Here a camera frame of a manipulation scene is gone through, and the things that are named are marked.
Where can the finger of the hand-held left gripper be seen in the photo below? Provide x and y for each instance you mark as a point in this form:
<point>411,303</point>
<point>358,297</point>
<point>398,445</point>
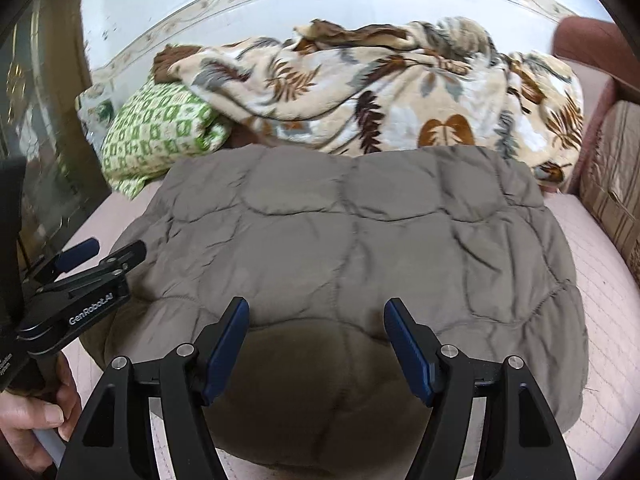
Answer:
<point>115,265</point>
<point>77,255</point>

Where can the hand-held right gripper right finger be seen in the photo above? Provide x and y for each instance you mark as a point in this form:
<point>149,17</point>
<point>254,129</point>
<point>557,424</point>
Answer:
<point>407,350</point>

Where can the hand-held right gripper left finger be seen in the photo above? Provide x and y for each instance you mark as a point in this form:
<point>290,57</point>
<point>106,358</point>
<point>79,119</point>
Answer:
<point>227,355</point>

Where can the grey quilted down jacket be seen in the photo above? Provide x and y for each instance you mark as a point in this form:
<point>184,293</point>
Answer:
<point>350,240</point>

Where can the person's left hand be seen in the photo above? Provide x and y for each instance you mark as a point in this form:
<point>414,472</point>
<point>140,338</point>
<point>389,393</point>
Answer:
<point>30,412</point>

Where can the wooden door with glass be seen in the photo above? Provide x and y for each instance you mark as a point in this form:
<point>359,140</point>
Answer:
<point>50,110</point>

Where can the green patterned pillow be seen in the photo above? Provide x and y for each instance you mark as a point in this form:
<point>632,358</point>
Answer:
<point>160,130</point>

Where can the white floral cloth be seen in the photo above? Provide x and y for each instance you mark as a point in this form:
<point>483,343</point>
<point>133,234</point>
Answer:
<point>95,110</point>

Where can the leaf print fleece blanket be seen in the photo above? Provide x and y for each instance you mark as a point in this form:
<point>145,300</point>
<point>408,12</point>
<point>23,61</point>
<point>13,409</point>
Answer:
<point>400,100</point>

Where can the striped floral back cushion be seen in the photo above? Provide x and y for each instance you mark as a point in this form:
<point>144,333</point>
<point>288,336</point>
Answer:
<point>615,170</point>

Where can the reddish brown sofa armrest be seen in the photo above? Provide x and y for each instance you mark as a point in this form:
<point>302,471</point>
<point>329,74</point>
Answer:
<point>585,40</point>

